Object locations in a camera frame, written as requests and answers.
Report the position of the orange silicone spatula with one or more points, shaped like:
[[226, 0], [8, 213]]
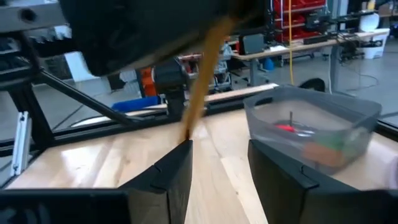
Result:
[[323, 154]]

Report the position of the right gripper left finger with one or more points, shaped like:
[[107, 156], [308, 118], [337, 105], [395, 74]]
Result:
[[168, 186]]

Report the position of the blue object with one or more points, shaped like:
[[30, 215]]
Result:
[[136, 104]]

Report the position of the orange object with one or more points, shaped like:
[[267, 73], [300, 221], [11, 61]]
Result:
[[147, 84]]

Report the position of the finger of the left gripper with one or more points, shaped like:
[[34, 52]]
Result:
[[149, 28]]

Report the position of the wooden workbench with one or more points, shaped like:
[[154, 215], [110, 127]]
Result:
[[311, 46]]

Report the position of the red storage shelf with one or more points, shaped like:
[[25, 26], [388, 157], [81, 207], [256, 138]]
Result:
[[298, 4]]

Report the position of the small red utensil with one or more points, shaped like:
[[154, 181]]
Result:
[[284, 127]]

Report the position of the black table frame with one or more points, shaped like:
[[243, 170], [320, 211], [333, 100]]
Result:
[[29, 112]]

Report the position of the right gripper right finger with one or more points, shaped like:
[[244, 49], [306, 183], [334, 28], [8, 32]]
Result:
[[280, 193]]

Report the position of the grey translucent plastic bin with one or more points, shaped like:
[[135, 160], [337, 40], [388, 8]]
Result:
[[357, 109]]

